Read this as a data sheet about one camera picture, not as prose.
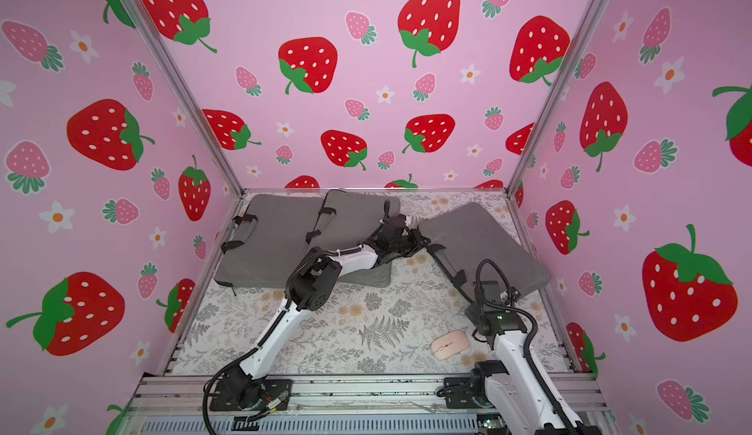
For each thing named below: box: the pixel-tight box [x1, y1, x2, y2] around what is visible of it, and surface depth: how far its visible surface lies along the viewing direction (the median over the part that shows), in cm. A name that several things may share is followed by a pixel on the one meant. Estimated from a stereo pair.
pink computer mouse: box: [430, 329, 470, 361], surface depth 83 cm
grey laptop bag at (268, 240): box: [214, 193, 326, 289], surface depth 102 cm
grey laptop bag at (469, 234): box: [419, 201, 552, 293], surface depth 106 cm
